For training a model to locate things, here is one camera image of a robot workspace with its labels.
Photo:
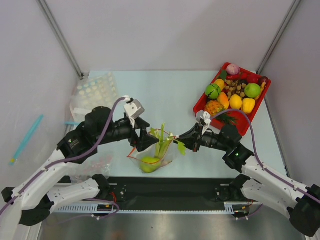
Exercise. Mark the pink toy onion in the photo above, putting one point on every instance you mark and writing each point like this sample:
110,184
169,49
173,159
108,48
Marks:
233,69

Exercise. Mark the orange toy fruit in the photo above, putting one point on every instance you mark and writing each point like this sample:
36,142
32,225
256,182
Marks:
221,83

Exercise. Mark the yellow toy lemon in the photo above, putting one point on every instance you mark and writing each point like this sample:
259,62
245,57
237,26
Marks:
235,102

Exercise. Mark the dark red toy fruit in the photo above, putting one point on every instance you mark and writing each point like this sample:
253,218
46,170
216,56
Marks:
263,80

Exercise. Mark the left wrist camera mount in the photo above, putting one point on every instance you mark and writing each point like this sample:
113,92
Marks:
133,109

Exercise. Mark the toy green onion leek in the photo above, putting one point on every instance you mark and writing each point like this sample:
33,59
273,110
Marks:
166,140

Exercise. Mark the green toy pear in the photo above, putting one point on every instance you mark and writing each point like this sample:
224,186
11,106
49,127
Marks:
150,164

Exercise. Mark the clear bag teal zipper table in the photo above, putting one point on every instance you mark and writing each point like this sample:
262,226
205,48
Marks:
71,123

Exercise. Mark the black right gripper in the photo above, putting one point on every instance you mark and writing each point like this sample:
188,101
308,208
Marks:
197,137

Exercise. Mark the clear bag with teal zipper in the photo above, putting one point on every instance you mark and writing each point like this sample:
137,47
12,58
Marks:
32,138

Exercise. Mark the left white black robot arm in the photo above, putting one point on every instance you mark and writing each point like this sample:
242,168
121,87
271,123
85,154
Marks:
32,202

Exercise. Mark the clear bag with orange zipper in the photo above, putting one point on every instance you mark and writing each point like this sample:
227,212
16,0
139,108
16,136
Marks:
136,156

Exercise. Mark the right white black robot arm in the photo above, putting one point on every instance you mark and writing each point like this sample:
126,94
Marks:
299,203

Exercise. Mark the red plastic tray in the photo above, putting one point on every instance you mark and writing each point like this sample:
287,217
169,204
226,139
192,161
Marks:
243,120

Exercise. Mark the brown toy mushrooms cluster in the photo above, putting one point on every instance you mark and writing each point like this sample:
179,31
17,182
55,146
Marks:
235,87

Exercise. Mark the toy pineapple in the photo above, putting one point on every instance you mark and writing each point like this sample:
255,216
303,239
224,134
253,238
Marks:
213,107

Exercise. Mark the yellow toy bell pepper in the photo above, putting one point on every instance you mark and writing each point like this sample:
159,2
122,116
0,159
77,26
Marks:
248,104

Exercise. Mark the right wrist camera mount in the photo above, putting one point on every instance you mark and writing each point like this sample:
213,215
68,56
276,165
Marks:
204,120

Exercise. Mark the orange toy mango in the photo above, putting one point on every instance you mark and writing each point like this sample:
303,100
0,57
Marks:
223,99

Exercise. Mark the green toy watermelon ball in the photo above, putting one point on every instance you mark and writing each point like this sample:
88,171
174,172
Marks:
213,91

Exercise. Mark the bag of white round stickers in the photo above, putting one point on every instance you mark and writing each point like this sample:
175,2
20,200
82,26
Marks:
94,92

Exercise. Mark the red toy chili pepper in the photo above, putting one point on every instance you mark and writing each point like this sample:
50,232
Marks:
239,76

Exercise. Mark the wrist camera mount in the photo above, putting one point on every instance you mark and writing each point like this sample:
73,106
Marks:
204,120
133,109

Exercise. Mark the green toy apple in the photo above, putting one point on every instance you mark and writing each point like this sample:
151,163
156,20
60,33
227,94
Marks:
252,90

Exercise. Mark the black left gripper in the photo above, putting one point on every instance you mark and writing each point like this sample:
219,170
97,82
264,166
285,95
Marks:
145,140

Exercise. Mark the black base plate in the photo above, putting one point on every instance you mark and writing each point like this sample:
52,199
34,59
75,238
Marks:
172,194

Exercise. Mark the white slotted cable duct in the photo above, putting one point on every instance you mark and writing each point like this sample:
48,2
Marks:
86,208

